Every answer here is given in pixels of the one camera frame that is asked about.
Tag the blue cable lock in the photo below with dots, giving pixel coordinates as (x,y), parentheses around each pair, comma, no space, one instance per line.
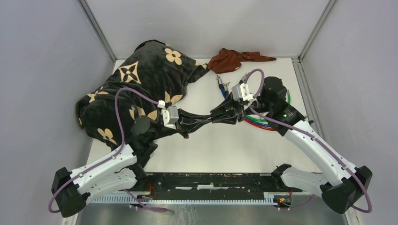
(259,123)

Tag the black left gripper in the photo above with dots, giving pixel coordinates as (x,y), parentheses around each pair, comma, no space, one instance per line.
(187,124)

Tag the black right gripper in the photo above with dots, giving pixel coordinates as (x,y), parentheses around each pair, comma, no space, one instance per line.
(228,103)

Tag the brown crumpled cloth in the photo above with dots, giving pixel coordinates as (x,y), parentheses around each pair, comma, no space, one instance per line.
(230,60)

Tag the black floral patterned blanket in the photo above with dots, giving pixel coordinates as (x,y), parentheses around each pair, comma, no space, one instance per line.
(152,73)

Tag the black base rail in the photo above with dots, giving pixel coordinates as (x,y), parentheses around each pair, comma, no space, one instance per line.
(211,186)

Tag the red cable lock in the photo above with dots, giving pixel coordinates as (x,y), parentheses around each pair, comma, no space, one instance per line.
(270,86)

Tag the white slotted cable duct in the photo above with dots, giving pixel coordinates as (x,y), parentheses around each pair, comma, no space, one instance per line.
(124,198)

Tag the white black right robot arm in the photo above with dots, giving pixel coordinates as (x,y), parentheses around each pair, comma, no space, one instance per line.
(340,184)

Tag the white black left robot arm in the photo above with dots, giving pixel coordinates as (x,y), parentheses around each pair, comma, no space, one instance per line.
(122,168)

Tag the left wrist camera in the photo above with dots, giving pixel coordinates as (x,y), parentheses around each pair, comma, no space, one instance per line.
(170,117)

